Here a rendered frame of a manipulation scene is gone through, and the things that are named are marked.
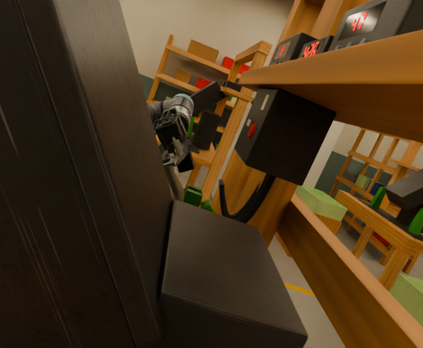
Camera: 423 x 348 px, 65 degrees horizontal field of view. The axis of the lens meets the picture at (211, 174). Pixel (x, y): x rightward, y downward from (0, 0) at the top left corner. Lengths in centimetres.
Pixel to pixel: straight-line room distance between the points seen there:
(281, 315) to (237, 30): 760
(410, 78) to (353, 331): 40
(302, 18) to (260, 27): 670
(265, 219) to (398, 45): 65
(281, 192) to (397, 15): 56
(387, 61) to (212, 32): 758
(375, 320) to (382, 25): 37
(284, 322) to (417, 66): 30
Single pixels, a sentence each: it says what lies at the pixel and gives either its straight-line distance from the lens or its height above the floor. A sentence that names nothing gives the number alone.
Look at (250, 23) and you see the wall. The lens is 796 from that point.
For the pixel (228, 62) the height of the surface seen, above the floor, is 214.
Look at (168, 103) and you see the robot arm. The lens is 105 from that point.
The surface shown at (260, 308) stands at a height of 124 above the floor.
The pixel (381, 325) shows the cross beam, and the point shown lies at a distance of 53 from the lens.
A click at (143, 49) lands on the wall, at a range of 783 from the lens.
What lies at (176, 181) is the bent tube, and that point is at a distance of 81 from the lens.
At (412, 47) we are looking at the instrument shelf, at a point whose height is 153.
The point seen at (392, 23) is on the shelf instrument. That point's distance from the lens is 39.
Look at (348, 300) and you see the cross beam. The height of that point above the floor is 124.
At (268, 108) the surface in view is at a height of 146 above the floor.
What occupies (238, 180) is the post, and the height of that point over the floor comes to 118.
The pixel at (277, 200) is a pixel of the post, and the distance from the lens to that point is 87.
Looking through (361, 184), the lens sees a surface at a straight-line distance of 708.
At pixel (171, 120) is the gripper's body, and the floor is 135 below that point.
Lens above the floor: 145
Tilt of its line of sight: 13 degrees down
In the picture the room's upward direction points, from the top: 22 degrees clockwise
